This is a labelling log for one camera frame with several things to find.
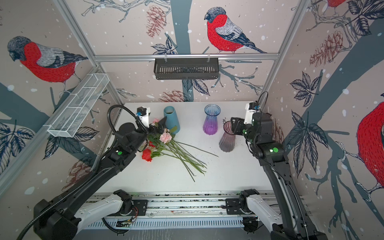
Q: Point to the pink carnation stem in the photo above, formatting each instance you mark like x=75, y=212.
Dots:
x=167, y=139

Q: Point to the black hanging wire basket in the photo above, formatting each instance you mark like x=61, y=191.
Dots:
x=186, y=69

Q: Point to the teal ceramic vase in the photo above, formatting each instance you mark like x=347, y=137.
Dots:
x=172, y=121

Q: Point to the mauve glass vase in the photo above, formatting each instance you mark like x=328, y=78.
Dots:
x=227, y=141

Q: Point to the white wire mesh basket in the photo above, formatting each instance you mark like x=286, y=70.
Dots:
x=81, y=102

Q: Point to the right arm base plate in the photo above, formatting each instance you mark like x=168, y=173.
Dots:
x=233, y=207

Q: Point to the aluminium rail base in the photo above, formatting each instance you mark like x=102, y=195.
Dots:
x=195, y=210

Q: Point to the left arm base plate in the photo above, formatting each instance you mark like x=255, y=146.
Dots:
x=135, y=207

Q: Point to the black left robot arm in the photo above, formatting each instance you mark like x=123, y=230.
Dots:
x=65, y=216

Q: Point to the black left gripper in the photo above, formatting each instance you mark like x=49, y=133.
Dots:
x=160, y=127

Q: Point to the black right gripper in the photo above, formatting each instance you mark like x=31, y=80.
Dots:
x=237, y=128

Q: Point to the blue purple glass vase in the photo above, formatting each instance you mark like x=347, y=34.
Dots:
x=210, y=126

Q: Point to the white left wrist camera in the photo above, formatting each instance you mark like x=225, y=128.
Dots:
x=143, y=115

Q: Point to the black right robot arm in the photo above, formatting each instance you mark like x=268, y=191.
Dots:
x=292, y=222

